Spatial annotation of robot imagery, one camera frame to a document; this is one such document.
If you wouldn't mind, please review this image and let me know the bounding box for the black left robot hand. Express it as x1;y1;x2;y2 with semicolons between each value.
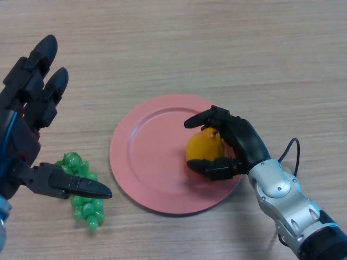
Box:
0;34;113;200

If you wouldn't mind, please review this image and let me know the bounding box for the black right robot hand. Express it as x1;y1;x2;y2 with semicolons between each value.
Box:
183;105;272;181

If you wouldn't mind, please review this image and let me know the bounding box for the yellow pear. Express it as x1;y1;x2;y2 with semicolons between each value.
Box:
185;127;226;163

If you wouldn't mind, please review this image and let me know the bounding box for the pink round plate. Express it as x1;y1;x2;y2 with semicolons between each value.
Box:
109;94;243;216

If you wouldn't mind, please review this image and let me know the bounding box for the green grape bunch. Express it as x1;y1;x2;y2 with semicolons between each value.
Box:
55;151;105;231

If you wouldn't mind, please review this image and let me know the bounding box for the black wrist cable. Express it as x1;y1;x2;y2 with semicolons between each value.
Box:
272;137;301;248

